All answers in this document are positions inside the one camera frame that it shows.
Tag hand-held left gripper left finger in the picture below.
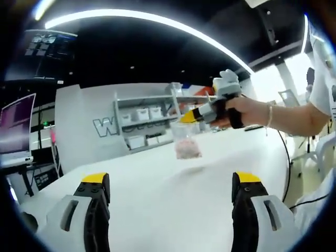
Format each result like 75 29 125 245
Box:
46 172 111 252

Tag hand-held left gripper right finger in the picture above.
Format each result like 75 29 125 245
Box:
231 171 300 252

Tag clear resealable bag pink contents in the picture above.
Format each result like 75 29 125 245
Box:
170 121 204 161

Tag person's right hand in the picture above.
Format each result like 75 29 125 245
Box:
209 97 271 130

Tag black round object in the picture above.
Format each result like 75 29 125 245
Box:
20 211 39 233

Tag black equipment case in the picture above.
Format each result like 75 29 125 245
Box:
34 167 60 192

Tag grey metal shelving unit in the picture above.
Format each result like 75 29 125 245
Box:
113 82 219 154

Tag row of white storage bins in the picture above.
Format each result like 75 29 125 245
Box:
119 106 164 148

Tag grey standing desk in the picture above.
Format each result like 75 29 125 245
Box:
0 160 61 198

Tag grey partition panel with letter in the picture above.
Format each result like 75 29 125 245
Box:
54 83 132 175

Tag white office chair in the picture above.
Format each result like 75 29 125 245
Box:
298 130 336 172

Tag curved ceiling light strip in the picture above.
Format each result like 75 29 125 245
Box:
44 8 256 75

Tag computer monitor purple screen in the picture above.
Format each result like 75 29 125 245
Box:
0 92 37 166

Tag hanging dark display screen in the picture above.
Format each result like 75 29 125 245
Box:
23 29 79 80

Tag silver bracelet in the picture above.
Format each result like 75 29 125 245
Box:
265 104 274 136

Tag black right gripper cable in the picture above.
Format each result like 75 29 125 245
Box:
241 94 329 210

